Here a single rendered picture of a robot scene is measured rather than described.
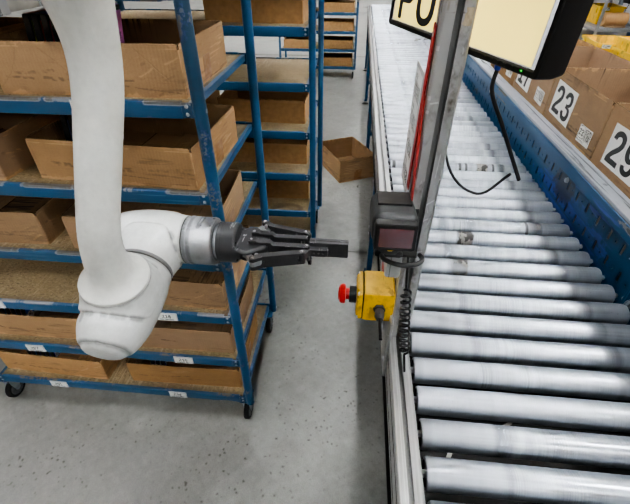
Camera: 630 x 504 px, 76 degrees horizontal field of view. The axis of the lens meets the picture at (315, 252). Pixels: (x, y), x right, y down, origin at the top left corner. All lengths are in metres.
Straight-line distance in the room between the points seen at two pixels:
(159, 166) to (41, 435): 1.18
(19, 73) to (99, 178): 0.52
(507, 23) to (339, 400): 1.34
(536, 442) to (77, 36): 0.86
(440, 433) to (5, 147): 1.12
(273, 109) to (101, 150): 1.40
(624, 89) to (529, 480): 1.44
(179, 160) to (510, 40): 0.66
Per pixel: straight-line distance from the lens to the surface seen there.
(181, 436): 1.64
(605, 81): 1.83
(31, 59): 1.04
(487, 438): 0.78
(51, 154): 1.13
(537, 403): 0.85
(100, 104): 0.58
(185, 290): 1.20
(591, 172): 1.36
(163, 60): 0.90
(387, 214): 0.57
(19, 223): 1.31
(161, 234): 0.75
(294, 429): 1.58
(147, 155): 0.98
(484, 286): 1.04
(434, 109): 0.60
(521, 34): 0.66
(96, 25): 0.57
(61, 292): 1.46
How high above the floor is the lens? 1.39
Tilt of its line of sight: 38 degrees down
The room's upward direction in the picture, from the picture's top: straight up
